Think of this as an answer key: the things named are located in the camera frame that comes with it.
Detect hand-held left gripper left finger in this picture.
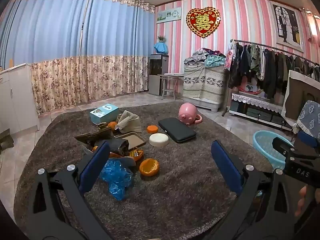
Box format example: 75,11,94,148
25,141,112,240

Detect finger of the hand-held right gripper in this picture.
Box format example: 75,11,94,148
296,131,320,153
272,136,300,158

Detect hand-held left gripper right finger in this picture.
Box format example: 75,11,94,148
211,140,295,240

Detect light blue plastic basket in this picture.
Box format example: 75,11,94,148
253,130,294,170

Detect dark patterned snack wrapper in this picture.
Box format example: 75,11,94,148
74,122,115,145

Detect person's right hand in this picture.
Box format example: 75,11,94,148
294,185,320,218

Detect blue flower patterned cloth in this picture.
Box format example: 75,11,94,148
296,100,320,139

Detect blue plastic bag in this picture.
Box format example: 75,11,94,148
100,159,133,201

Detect dark grey wrapper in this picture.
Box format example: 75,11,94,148
110,140,130,155

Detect low dark cabinet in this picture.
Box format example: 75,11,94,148
229,92,293,130

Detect folded brown table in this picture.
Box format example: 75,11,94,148
281,70,320,128

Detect orange peel piece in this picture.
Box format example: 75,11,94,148
129,149,144,162

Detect golden metal tray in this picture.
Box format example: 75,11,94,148
114,131,146,148

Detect grey shaggy carpet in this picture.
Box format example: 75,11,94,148
14,102,273,240

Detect teal tissue box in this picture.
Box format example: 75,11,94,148
89,103,119,125

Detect hollow orange peel half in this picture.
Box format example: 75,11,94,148
139,158,160,177

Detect beige crumpled bag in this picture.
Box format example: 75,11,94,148
116,109,142,133

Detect white lace cloth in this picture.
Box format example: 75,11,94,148
231,93,284,110

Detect black zip case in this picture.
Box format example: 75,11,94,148
158,117,197,143

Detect grey washing machine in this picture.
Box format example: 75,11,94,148
195,97,223,112

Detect pink pig mug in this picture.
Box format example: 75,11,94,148
178,103,203,126

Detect white round lid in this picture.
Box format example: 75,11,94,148
149,133,170,147

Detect row of hanging clothes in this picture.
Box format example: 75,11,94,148
229,42,320,99

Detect beige patterned cover cloth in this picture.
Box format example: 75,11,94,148
183,64,225,103

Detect dark cloth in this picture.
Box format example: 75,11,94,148
0,129,14,154

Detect white cabinet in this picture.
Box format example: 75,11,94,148
0,64,40,134

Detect metal clothes rack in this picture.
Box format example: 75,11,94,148
222,39,320,117

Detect pink hanging bag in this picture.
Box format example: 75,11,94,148
224,42,235,71

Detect small white side table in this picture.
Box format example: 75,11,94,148
157,73,184,100

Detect grey water dispenser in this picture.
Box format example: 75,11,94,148
149,54,169,96

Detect pile of folded clothes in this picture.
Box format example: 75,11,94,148
184,47,227,67

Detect pink curtain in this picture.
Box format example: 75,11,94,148
304,7,320,45

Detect blue and floral curtain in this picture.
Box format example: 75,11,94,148
84,0,156,99
0,0,88,115

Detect blue bottle cover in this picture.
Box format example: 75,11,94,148
153,42,168,55

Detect red gold heart decoration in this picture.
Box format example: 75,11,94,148
186,7,222,38

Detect framed couple wall poster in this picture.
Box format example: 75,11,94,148
271,2,305,53

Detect landscape wall picture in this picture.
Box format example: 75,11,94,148
156,7,182,24

